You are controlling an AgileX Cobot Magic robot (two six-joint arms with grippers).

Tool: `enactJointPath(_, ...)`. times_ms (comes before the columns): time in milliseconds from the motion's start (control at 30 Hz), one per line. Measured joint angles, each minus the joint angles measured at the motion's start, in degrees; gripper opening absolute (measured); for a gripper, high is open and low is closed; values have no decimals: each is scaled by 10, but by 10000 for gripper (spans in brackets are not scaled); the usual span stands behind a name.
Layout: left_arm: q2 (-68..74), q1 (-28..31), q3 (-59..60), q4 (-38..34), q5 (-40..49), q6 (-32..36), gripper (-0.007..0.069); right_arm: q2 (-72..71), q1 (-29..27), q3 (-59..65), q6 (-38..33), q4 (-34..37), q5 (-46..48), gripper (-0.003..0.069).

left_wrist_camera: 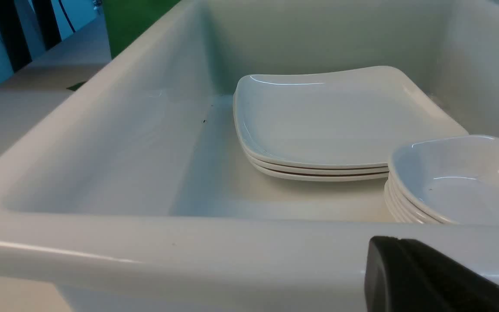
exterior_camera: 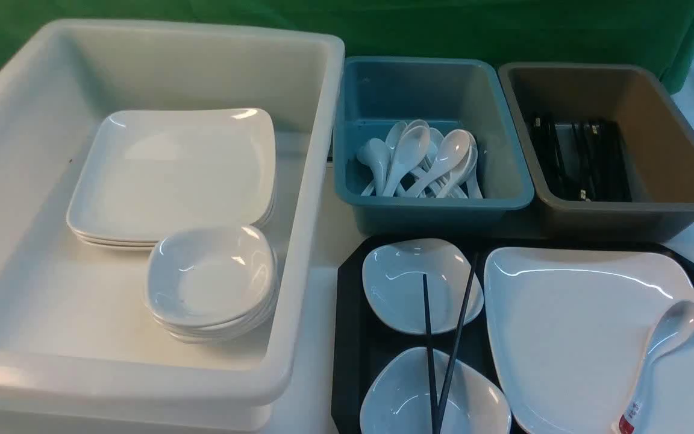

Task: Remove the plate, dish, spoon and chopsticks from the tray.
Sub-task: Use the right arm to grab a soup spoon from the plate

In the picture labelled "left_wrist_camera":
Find dark window frame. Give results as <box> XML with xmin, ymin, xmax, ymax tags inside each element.
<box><xmin>0</xmin><ymin>0</ymin><xmax>62</xmax><ymax>72</ymax></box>

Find top stacked white bowl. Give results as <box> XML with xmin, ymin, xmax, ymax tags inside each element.
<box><xmin>388</xmin><ymin>135</ymin><xmax>499</xmax><ymax>226</ymax></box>

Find large white plastic tub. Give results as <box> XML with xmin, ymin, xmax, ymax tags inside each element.
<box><xmin>0</xmin><ymin>0</ymin><xmax>499</xmax><ymax>312</ymax></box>

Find white square plate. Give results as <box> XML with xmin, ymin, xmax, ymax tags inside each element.
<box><xmin>233</xmin><ymin>66</ymin><xmax>468</xmax><ymax>169</ymax></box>
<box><xmin>248</xmin><ymin>159</ymin><xmax>389</xmax><ymax>182</ymax></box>
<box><xmin>242</xmin><ymin>147</ymin><xmax>389</xmax><ymax>176</ymax></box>

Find top white square plate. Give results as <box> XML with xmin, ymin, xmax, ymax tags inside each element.
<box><xmin>233</xmin><ymin>66</ymin><xmax>468</xmax><ymax>169</ymax></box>

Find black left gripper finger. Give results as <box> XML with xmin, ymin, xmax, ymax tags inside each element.
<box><xmin>364</xmin><ymin>236</ymin><xmax>499</xmax><ymax>312</ymax></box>

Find lower stacked white bowls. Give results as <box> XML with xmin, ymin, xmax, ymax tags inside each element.
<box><xmin>384</xmin><ymin>178</ymin><xmax>441</xmax><ymax>224</ymax></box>

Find middle white square plate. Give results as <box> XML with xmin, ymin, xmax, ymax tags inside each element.
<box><xmin>242</xmin><ymin>147</ymin><xmax>389</xmax><ymax>176</ymax></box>

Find green backdrop cloth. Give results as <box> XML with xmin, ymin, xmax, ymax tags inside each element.
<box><xmin>102</xmin><ymin>0</ymin><xmax>178</xmax><ymax>59</ymax></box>

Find bottom white square plate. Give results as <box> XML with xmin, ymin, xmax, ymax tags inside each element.
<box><xmin>248</xmin><ymin>159</ymin><xmax>389</xmax><ymax>182</ymax></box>

